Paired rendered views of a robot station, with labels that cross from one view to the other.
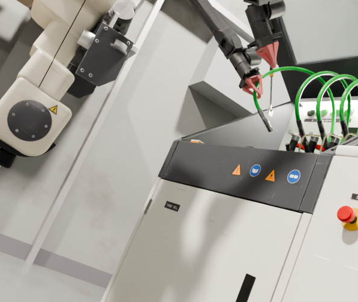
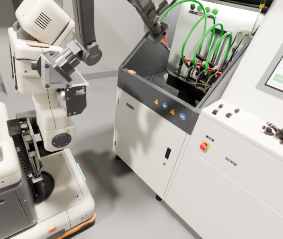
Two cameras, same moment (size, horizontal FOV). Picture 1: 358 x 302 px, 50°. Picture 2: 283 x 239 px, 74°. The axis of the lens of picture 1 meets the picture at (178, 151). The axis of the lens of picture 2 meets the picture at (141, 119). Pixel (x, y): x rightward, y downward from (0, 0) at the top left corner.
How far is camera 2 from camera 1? 0.90 m
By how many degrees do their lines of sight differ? 50
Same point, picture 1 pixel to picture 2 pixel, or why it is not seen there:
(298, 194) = (184, 125)
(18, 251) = not seen: hidden behind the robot
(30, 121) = (62, 141)
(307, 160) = (188, 112)
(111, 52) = (77, 97)
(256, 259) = (170, 143)
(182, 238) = (139, 123)
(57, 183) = not seen: hidden behind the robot
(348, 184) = (205, 130)
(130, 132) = not seen: outside the picture
